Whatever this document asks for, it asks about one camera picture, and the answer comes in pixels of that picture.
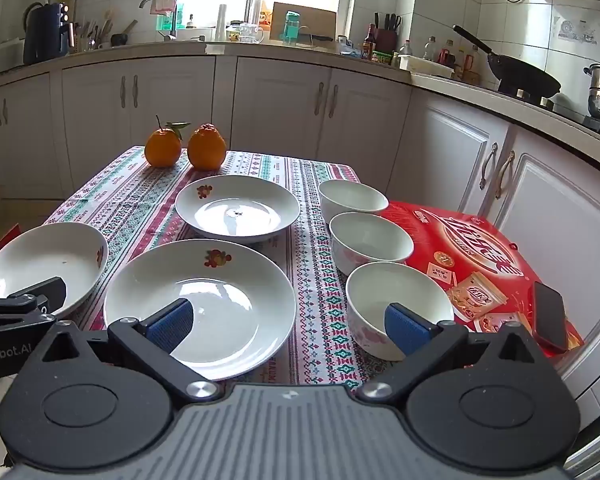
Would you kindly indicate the utensil holder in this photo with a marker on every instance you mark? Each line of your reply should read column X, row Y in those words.
column 92, row 40

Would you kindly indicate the glass mug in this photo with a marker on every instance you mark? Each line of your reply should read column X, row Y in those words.
column 250, row 34

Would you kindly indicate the bumpy orange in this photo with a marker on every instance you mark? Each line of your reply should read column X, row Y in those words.
column 206, row 147

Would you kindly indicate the white floral bowl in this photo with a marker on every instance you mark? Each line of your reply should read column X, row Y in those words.
column 370, row 240
column 400, row 285
column 352, row 197

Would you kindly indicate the gas stove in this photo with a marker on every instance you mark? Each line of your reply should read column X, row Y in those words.
column 570, row 107

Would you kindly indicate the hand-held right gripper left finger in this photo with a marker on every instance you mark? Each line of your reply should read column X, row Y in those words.
column 169, row 325

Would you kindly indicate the cooking oil bottle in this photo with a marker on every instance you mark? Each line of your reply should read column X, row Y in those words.
column 265, row 10

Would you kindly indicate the red snack box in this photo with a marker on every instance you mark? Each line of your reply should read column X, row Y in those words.
column 460, row 245

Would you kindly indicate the kitchen countertop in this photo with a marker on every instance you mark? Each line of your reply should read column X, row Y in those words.
column 280, row 50

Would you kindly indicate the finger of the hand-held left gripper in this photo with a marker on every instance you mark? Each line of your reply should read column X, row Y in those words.
column 50, row 295

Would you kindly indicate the black mortar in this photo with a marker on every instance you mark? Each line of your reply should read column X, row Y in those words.
column 120, row 38

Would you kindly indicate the knife block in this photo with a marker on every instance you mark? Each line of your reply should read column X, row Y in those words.
column 386, row 37

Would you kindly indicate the black wok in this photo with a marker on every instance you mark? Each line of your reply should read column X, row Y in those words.
column 520, row 75

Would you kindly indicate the orange with stem leaf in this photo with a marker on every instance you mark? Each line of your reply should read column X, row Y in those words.
column 162, row 150

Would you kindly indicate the dark blue air fryer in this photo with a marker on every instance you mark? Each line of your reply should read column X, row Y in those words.
column 45, row 35

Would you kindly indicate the pink cloth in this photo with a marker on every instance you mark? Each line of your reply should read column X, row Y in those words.
column 162, row 5

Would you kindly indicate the white plastic tray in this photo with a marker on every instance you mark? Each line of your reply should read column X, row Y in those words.
column 425, row 66

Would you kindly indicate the teal water bottle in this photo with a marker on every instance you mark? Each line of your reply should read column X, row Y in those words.
column 291, row 27

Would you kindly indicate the black smartphone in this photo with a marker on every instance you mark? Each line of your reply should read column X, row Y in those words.
column 550, row 315

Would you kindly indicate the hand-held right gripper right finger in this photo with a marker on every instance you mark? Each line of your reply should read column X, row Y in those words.
column 405, row 327

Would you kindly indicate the dark sauce bottle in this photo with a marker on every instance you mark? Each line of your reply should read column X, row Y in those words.
column 368, row 45

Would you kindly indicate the metal faucet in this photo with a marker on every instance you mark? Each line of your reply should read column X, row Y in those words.
column 170, row 25

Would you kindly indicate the wooden cutting board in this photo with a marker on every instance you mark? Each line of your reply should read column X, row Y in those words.
column 315, row 20

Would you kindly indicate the patterned tablecloth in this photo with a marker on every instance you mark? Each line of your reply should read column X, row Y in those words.
column 310, row 270

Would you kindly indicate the glass jar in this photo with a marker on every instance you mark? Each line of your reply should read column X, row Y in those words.
column 234, row 32

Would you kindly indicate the white fruit print plate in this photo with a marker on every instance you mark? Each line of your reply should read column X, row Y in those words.
column 45, row 255
column 240, row 210
column 240, row 310

